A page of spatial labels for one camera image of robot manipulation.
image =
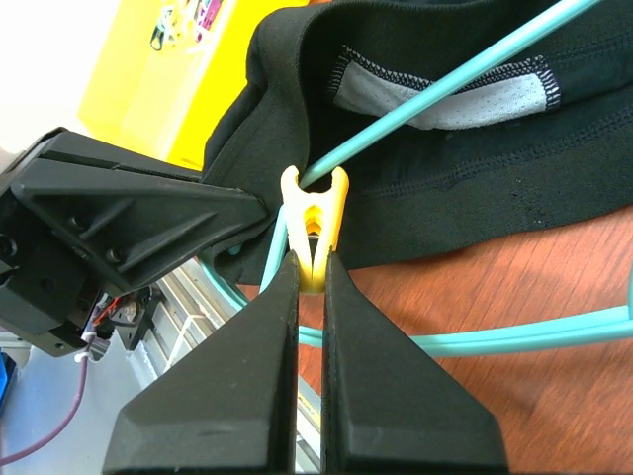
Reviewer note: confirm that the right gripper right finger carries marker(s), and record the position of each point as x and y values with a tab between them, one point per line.
387	404

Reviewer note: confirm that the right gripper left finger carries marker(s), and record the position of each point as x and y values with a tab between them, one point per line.
230	403

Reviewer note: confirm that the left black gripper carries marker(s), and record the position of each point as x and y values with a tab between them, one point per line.
82	217

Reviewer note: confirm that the teal plastic hanger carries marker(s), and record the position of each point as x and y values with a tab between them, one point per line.
395	99

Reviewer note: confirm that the yellow clothespin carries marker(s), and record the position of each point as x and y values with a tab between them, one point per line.
313	223

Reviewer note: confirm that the yellow plastic tray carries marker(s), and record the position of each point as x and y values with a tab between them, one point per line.
165	104

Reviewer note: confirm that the teal clothespin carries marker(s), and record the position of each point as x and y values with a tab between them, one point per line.
167	29

